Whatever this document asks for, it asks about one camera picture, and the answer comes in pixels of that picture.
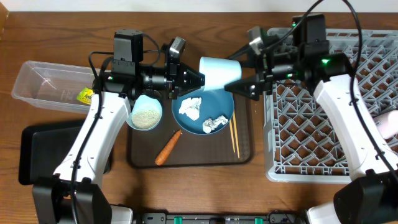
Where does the white tissue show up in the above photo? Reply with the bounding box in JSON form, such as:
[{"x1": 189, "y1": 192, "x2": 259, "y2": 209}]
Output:
[
  {"x1": 202, "y1": 115, "x2": 228, "y2": 134},
  {"x1": 178, "y1": 97, "x2": 201, "y2": 121}
]

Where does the green snack wrapper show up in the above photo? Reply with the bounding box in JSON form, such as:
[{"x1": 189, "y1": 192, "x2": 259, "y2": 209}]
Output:
[{"x1": 76, "y1": 87, "x2": 95, "y2": 105}]

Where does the small light blue cup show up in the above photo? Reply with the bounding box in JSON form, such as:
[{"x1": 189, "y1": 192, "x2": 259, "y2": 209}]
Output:
[{"x1": 199, "y1": 57, "x2": 242, "y2": 91}]

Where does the orange carrot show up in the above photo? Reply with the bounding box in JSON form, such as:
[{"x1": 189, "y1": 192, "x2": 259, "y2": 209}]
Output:
[{"x1": 155, "y1": 129, "x2": 182, "y2": 166}]

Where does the pink cup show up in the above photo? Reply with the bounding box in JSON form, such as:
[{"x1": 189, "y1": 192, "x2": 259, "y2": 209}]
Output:
[{"x1": 374, "y1": 110, "x2": 398, "y2": 139}]

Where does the dark blue plate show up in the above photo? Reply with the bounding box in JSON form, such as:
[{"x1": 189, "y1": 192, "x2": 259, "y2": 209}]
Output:
[{"x1": 172, "y1": 90, "x2": 234, "y2": 136}]

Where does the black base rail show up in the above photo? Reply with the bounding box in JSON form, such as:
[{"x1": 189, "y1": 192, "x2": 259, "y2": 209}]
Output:
[{"x1": 108, "y1": 203, "x2": 308, "y2": 224}]

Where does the light blue bowl with rice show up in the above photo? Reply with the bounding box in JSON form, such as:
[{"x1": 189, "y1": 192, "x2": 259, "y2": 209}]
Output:
[{"x1": 126, "y1": 95, "x2": 163, "y2": 131}]

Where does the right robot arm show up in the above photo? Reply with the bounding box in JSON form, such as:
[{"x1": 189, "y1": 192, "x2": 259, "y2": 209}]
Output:
[{"x1": 225, "y1": 14, "x2": 397, "y2": 223}]

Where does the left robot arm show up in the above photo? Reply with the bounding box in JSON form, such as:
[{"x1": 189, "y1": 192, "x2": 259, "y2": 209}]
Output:
[{"x1": 32, "y1": 29, "x2": 205, "y2": 223}]

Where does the dark brown serving tray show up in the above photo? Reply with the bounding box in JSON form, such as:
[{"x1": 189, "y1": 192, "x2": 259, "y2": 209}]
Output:
[{"x1": 127, "y1": 94, "x2": 254, "y2": 169}]

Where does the black bin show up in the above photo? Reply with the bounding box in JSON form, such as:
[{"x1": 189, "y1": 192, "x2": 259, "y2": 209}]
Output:
[{"x1": 18, "y1": 119, "x2": 112, "y2": 186}]

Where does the wooden chopstick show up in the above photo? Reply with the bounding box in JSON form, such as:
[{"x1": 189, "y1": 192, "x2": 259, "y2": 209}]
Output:
[
  {"x1": 229, "y1": 119, "x2": 236, "y2": 153},
  {"x1": 232, "y1": 111, "x2": 240, "y2": 159}
]

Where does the clear plastic bin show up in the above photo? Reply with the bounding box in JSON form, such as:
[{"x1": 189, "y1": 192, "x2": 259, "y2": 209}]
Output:
[{"x1": 11, "y1": 61, "x2": 94, "y2": 114}]

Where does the grey dishwasher rack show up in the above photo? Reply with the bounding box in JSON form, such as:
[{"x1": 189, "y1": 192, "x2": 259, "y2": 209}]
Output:
[{"x1": 263, "y1": 30, "x2": 397, "y2": 184}]

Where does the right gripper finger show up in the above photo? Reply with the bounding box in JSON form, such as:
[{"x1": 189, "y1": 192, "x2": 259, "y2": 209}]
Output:
[
  {"x1": 227, "y1": 44, "x2": 256, "y2": 61},
  {"x1": 224, "y1": 76, "x2": 264, "y2": 101}
]

